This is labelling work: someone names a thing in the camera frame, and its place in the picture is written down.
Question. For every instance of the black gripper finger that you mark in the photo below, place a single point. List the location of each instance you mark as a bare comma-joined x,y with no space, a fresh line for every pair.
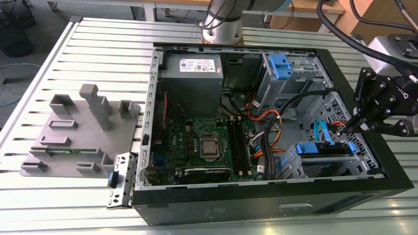
371,93
389,127

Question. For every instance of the black PC case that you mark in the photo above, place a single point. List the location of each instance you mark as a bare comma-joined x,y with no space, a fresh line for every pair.
261,195

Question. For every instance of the white frame table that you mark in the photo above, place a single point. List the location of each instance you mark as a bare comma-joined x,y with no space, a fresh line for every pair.
149,12

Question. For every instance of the metal drive cage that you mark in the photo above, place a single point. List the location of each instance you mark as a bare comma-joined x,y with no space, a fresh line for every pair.
295,93

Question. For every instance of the blue drive latch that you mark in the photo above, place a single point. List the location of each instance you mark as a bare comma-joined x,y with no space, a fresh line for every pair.
281,66

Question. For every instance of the metal disk bay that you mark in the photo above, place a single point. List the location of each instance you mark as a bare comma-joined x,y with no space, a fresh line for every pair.
327,160

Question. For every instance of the grey parts rack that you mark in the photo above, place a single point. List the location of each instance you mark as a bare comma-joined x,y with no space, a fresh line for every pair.
89,147

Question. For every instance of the grey power supply unit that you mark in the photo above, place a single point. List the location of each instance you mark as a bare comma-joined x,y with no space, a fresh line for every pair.
189,93

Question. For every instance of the wooden cabinet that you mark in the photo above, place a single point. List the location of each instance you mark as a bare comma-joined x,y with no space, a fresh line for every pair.
376,9

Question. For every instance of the black RAM slot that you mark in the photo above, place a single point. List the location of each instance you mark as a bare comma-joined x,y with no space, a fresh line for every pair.
245,147
236,147

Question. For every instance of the CPU socket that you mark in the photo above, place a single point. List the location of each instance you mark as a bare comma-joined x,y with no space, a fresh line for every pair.
210,135

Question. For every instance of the green motherboard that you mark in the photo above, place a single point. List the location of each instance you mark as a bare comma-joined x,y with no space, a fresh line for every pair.
184,137

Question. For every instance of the black bin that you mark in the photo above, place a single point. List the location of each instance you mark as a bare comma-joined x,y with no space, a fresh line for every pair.
18,46

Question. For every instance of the metal expansion slot bracket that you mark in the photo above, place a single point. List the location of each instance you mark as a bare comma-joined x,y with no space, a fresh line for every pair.
122,171

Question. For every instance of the hard disk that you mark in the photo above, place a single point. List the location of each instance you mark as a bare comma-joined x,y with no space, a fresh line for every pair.
308,148

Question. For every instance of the silver CPU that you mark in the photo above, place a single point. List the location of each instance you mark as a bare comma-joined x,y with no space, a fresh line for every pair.
210,148

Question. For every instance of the black graphics card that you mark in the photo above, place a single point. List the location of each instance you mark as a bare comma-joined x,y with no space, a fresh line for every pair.
206,172

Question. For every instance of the wooden desk white frame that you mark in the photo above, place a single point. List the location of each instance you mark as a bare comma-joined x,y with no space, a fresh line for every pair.
304,24

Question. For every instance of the green RAM stick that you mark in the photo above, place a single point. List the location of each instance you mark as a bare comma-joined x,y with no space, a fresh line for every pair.
62,151

